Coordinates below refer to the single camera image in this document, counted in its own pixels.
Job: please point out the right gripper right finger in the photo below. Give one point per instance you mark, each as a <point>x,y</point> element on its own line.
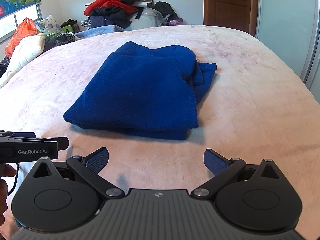
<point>234,179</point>

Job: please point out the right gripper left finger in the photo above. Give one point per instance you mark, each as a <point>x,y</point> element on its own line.
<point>76,178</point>

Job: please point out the blue knit sweater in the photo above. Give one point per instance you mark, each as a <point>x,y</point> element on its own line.
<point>144,92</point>

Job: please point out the pile of clothes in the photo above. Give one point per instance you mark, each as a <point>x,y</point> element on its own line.
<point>130,14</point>

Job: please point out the left hand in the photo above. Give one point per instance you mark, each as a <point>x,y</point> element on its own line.
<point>9,171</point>

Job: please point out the pink bed blanket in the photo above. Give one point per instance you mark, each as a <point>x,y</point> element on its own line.
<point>257,108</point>

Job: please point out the white quilt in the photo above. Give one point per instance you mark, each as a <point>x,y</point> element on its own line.
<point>28,49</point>

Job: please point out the dark patterned garment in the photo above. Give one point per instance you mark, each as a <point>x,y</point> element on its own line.
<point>58,40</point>

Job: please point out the orange plastic bag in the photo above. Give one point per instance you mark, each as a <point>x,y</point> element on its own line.
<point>25,29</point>

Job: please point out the window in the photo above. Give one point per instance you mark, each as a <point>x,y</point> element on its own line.
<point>10,23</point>

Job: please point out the floral pillow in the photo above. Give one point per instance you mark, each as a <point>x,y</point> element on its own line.
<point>49,26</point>

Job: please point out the green box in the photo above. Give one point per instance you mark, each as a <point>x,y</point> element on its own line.
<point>70,26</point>

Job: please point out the light blue towel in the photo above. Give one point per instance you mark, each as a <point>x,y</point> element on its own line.
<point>107,29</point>

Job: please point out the brown wooden door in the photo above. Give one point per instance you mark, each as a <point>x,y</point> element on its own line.
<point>235,14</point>

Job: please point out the sliding wardrobe door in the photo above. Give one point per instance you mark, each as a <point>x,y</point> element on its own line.
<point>290,28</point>

